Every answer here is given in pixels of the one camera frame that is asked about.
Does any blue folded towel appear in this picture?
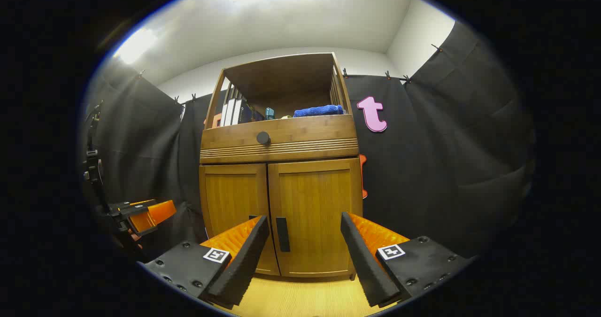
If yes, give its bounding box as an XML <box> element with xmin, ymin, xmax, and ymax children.
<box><xmin>293</xmin><ymin>104</ymin><xmax>344</xmax><ymax>118</ymax></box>

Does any wooden double-door shoe cabinet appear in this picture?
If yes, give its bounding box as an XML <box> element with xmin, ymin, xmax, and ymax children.
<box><xmin>199</xmin><ymin>52</ymin><xmax>364</xmax><ymax>281</ymax></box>

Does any wooden cabinet door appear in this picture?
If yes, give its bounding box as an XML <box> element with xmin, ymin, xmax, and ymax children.
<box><xmin>268</xmin><ymin>157</ymin><xmax>363</xmax><ymax>279</ymax></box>
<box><xmin>200</xmin><ymin>163</ymin><xmax>281</xmax><ymax>276</ymax></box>

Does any black backdrop cloth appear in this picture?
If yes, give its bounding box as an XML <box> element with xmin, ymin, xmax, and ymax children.
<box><xmin>82</xmin><ymin>20</ymin><xmax>536</xmax><ymax>261</ymax></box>

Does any narrow ceiling light strip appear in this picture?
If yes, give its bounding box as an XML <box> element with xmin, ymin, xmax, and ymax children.
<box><xmin>114</xmin><ymin>28</ymin><xmax>159</xmax><ymax>65</ymax></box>

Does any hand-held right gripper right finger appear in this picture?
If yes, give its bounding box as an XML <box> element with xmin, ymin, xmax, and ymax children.
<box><xmin>340</xmin><ymin>211</ymin><xmax>475</xmax><ymax>308</ymax></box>

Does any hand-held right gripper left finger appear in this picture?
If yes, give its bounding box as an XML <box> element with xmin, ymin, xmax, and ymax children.
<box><xmin>143</xmin><ymin>215</ymin><xmax>270</xmax><ymax>309</ymax></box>

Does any wooden grooved drawer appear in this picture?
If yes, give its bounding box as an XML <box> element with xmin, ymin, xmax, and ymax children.
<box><xmin>200</xmin><ymin>115</ymin><xmax>360</xmax><ymax>163</ymax></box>

